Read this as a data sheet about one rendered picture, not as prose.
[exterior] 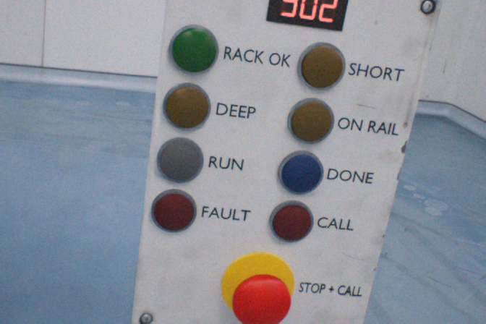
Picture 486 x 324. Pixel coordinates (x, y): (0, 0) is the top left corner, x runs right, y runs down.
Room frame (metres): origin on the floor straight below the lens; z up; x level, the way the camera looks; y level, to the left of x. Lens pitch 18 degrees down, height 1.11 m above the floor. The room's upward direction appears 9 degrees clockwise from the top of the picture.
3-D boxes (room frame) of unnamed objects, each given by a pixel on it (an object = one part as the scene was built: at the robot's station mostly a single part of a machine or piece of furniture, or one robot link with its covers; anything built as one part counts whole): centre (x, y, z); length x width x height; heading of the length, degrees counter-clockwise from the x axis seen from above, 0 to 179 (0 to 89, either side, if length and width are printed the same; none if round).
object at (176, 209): (0.36, 0.04, 0.94); 0.03 x 0.01 x 0.03; 99
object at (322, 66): (0.38, -0.04, 1.04); 0.03 x 0.01 x 0.03; 99
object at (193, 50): (0.36, 0.04, 1.04); 0.03 x 0.01 x 0.03; 99
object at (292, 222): (0.38, -0.04, 0.94); 0.03 x 0.01 x 0.03; 99
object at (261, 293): (0.37, -0.03, 0.88); 0.04 x 0.04 x 0.04; 9
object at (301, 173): (0.38, -0.04, 0.97); 0.03 x 0.01 x 0.03; 99
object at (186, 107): (0.36, 0.04, 1.01); 0.03 x 0.01 x 0.03; 99
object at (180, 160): (0.36, 0.04, 0.97); 0.03 x 0.01 x 0.03; 99
